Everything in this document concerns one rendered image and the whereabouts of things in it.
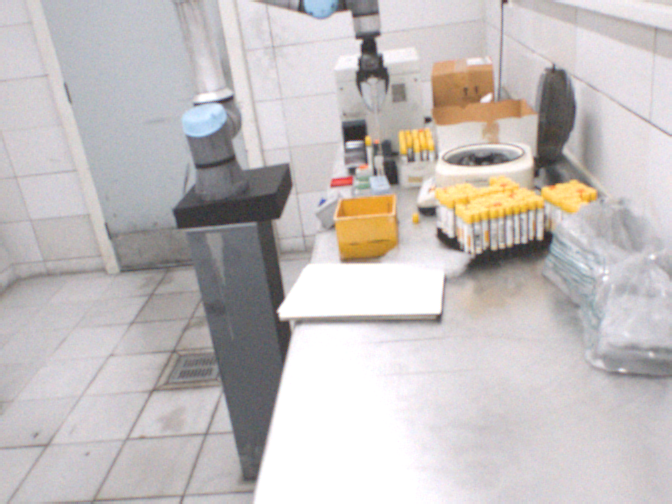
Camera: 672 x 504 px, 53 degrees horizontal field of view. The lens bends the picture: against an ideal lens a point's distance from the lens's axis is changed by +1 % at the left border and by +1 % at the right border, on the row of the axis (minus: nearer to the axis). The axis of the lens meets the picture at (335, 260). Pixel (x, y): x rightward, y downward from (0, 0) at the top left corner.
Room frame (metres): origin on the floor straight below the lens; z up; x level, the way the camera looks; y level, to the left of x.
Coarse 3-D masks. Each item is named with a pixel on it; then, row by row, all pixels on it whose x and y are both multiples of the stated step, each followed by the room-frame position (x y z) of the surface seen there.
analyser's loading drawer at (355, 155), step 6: (348, 144) 2.12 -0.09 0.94; (354, 144) 2.12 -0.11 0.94; (360, 144) 2.11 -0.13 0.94; (348, 150) 2.07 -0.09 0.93; (354, 150) 2.07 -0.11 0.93; (360, 150) 2.07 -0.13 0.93; (348, 156) 2.02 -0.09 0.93; (354, 156) 2.02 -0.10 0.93; (360, 156) 2.01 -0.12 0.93; (348, 162) 2.02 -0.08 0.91; (354, 162) 2.02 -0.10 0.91; (360, 162) 2.01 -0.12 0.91
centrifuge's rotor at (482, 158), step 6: (468, 156) 1.65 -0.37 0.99; (474, 156) 1.66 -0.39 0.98; (480, 156) 1.60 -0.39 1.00; (486, 156) 1.59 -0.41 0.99; (492, 156) 1.65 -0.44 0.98; (498, 156) 1.62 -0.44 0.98; (504, 156) 1.62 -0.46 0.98; (462, 162) 1.62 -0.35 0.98; (468, 162) 1.62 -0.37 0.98; (474, 162) 1.64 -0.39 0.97; (480, 162) 1.60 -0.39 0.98; (486, 162) 1.57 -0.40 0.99; (492, 162) 1.62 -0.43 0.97; (498, 162) 1.57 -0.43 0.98
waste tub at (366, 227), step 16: (352, 208) 1.48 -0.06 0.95; (368, 208) 1.47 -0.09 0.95; (384, 208) 1.47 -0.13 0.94; (336, 224) 1.36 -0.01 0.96; (352, 224) 1.35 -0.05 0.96; (368, 224) 1.35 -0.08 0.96; (384, 224) 1.34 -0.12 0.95; (352, 240) 1.35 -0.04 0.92; (368, 240) 1.35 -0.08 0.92; (384, 240) 1.34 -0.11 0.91; (352, 256) 1.35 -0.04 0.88; (368, 256) 1.35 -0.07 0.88
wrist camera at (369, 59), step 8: (360, 48) 1.85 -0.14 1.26; (368, 48) 1.84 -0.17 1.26; (376, 48) 1.84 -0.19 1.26; (360, 56) 1.82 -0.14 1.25; (368, 56) 1.81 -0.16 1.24; (376, 56) 1.81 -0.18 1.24; (368, 64) 1.78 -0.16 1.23; (376, 64) 1.78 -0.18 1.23; (368, 72) 1.77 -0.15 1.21; (376, 72) 1.77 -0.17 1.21
